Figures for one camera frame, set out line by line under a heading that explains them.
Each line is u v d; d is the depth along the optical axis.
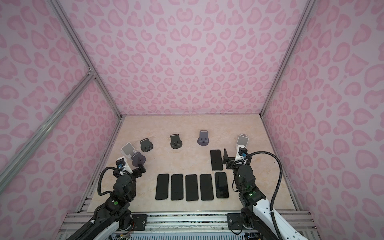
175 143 0.99
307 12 0.71
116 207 0.59
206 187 0.84
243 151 0.64
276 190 0.56
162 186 0.86
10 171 0.50
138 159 0.79
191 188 0.84
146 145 0.99
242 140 1.00
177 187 0.84
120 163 0.66
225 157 0.70
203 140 1.00
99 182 0.53
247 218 0.64
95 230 0.52
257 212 0.55
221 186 0.87
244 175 0.57
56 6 0.68
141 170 0.75
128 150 0.94
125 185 0.59
